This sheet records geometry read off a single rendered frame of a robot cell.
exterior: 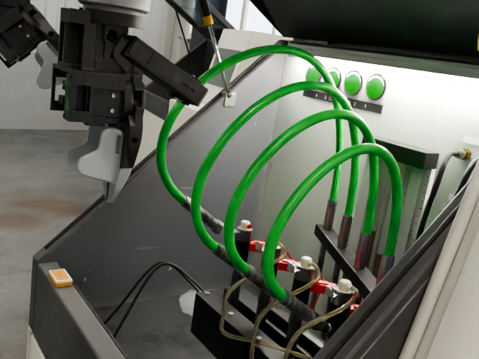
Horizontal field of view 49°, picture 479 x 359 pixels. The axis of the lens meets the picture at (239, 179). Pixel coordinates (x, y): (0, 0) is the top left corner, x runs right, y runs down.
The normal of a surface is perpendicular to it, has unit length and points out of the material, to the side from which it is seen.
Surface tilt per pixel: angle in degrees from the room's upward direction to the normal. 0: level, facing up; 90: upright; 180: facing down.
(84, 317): 0
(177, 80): 90
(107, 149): 93
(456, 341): 76
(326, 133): 90
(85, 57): 90
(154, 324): 0
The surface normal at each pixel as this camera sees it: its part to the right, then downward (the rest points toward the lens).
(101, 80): 0.55, 0.28
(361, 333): -0.45, -0.69
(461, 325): -0.76, -0.22
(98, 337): 0.15, -0.96
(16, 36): 0.40, 0.05
